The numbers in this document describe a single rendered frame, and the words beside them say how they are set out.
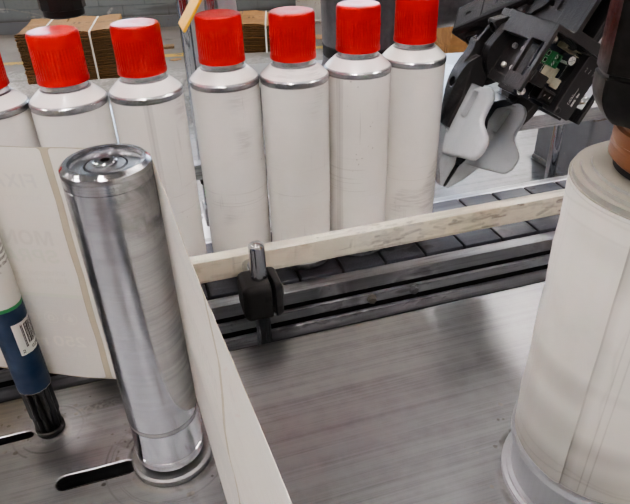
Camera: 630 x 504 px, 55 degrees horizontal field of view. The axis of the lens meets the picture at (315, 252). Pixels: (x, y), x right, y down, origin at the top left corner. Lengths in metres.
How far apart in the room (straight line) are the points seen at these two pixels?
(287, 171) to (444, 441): 0.23
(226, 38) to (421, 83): 0.15
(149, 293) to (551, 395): 0.19
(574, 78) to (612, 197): 0.27
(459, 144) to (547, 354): 0.27
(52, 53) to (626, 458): 0.39
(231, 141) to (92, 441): 0.23
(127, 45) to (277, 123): 0.12
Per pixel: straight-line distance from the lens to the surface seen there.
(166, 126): 0.44
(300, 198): 0.48
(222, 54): 0.45
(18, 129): 0.45
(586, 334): 0.27
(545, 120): 0.64
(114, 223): 0.26
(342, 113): 0.47
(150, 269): 0.28
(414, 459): 0.37
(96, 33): 4.45
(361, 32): 0.46
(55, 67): 0.44
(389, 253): 0.53
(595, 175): 0.26
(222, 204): 0.48
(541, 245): 0.59
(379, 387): 0.41
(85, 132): 0.44
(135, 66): 0.44
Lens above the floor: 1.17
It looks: 32 degrees down
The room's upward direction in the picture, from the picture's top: 2 degrees counter-clockwise
